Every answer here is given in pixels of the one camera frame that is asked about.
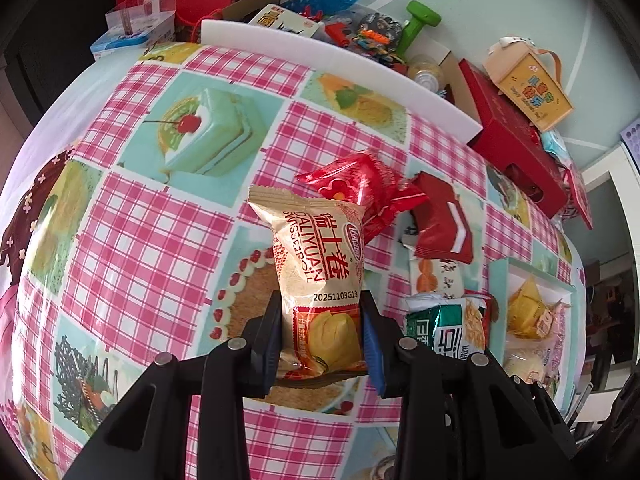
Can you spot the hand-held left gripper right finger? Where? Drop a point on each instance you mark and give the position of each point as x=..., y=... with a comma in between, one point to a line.
x=374, y=360

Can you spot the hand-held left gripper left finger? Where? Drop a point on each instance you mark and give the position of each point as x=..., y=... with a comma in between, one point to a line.
x=270, y=360

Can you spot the green white biscuit packet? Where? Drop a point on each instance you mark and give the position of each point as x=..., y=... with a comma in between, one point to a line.
x=440, y=325

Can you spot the beige swiss roll packet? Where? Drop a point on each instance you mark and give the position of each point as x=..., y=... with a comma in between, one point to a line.
x=315, y=260

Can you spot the teal shallow box tray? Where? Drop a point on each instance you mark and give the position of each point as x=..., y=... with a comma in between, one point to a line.
x=497, y=280

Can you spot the dark red white-striped packet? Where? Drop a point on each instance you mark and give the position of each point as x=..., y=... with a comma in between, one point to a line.
x=445, y=220

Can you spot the yellow soft bread packet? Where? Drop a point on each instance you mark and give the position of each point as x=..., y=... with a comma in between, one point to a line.
x=537, y=310

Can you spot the red crinkled snack packet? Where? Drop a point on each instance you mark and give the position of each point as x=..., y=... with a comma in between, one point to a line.
x=370, y=185

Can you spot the red gift box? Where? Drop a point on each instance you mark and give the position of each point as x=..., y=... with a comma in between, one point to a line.
x=510, y=150

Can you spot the red patterned box lid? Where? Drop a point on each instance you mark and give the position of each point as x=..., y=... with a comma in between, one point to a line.
x=580, y=200

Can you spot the blue face mask pack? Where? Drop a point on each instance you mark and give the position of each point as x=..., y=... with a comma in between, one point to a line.
x=555, y=147

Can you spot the small clear bottle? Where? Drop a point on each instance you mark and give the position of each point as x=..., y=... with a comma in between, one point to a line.
x=427, y=74

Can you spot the yellow handbag-shaped box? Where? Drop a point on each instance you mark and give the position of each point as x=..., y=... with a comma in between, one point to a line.
x=535, y=87

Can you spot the dark patterned toy pack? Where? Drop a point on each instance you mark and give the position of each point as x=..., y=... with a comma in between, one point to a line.
x=375, y=30

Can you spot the white yellow card box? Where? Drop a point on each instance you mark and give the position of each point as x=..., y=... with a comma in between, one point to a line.
x=285, y=21

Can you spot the green dumbbell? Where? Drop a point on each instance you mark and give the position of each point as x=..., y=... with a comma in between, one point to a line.
x=417, y=22

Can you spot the purple perforated panel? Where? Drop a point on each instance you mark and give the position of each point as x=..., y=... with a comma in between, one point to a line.
x=632, y=135

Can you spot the cardboard box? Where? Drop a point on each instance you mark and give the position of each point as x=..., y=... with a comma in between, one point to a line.
x=250, y=6

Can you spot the dark cabinet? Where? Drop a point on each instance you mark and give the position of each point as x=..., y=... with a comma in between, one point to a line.
x=45, y=75

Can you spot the clear plastic box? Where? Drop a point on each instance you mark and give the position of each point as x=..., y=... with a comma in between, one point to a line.
x=142, y=15

